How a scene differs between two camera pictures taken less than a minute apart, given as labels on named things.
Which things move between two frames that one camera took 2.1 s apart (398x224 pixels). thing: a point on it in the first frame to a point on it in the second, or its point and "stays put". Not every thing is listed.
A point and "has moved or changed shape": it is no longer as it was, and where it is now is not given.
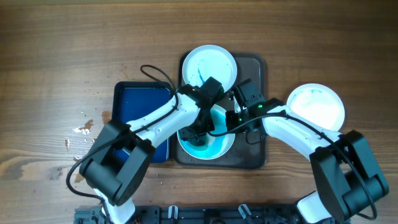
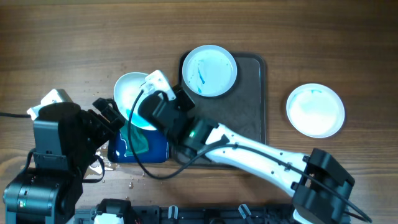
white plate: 219,142 has moved or changed shape
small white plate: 209,61 stays put
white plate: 319,104 stays put
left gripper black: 186,133 to 105,129
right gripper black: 231,115 to 189,104
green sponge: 199,143 has moved or changed shape
